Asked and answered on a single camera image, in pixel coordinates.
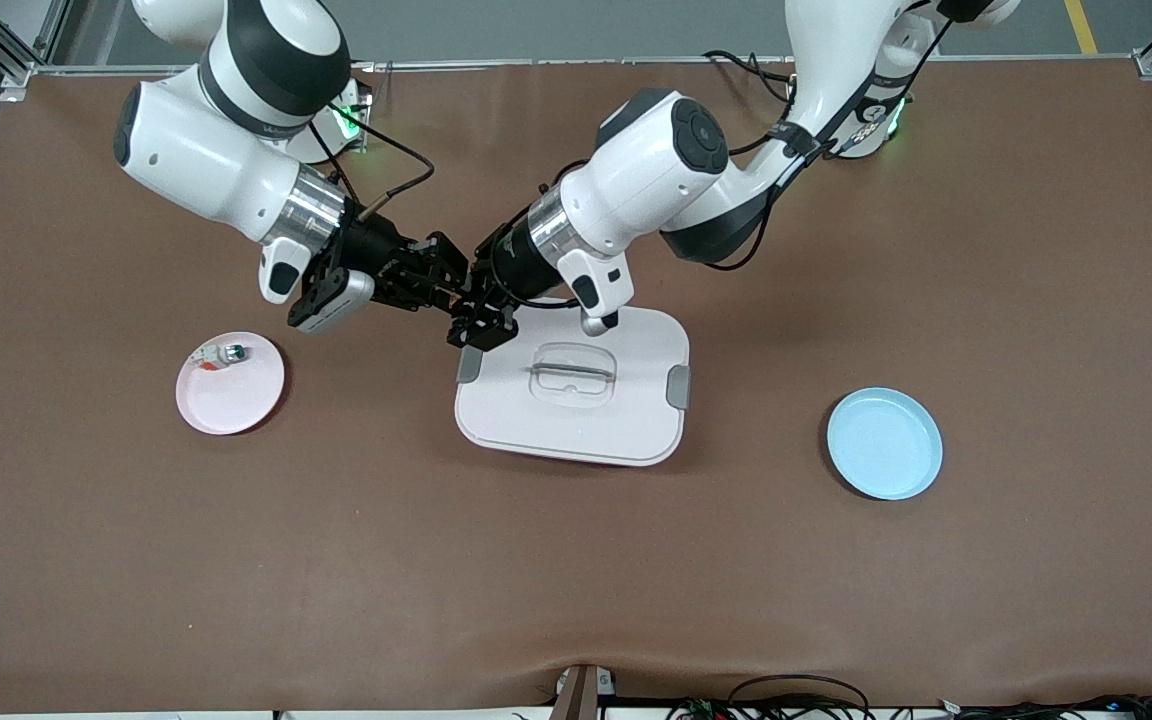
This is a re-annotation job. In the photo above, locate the white lidded storage box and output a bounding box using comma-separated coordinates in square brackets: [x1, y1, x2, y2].
[454, 305, 692, 468]

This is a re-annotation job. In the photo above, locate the pink round plate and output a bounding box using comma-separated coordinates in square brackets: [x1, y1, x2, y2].
[175, 331, 287, 436]

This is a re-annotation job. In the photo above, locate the brown table mat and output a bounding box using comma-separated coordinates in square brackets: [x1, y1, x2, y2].
[0, 60, 1152, 713]

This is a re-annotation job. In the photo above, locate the light blue round plate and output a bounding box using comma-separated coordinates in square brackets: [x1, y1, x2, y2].
[826, 387, 944, 501]

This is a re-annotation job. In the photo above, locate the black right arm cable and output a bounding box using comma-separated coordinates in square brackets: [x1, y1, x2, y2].
[306, 95, 437, 221]

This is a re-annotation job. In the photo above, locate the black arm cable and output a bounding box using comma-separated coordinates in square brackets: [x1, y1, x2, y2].
[306, 95, 437, 221]
[701, 15, 952, 273]

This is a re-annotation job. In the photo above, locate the silver table edge rail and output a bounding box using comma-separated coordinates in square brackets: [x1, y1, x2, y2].
[31, 56, 1137, 77]

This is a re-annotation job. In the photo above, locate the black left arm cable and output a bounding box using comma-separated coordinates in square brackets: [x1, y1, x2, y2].
[701, 15, 952, 273]

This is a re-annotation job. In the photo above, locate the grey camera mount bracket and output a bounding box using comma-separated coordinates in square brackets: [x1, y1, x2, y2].
[548, 663, 619, 720]

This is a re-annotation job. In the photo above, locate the black looped cable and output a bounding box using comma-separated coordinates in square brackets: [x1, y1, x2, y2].
[726, 675, 872, 720]

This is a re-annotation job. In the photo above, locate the black cable bundle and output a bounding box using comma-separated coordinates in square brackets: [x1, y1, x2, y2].
[936, 692, 1152, 720]

